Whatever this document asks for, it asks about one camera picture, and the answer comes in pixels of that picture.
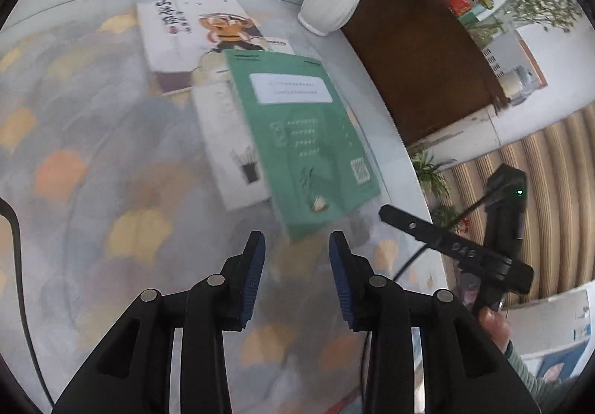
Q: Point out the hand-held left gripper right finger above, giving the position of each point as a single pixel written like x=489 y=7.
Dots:
x=339 y=284

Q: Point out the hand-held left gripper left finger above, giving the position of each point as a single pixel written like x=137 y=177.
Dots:
x=253 y=279

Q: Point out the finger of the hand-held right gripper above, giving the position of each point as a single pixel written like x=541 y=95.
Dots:
x=409 y=223

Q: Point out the teal green book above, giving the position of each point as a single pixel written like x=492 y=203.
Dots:
x=302 y=140

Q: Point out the person's right forearm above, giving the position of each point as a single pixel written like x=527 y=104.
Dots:
x=534 y=381

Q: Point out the person's right hand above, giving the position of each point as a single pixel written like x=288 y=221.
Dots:
x=497 y=328

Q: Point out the green potted plant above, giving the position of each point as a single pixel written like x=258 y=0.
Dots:
x=432 y=177

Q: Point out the white book with ink plant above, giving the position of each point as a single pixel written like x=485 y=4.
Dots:
x=227 y=154

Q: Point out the white bottle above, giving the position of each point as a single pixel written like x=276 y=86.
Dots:
x=516 y=84

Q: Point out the brown wooden cabinet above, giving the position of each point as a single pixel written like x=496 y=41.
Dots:
x=427 y=65

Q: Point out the white plastic basket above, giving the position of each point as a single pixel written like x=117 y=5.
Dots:
x=506 y=47

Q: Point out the teal box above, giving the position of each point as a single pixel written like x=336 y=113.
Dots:
x=479 y=17

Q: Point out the glass vase with green sprigs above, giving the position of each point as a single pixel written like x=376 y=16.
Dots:
x=534 y=0

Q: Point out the red jar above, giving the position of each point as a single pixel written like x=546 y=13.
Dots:
x=458 y=3

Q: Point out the white ribbed vase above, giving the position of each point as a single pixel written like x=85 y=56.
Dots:
x=334 y=0

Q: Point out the white book with monkey figure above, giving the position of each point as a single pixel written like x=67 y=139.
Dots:
x=186 y=33

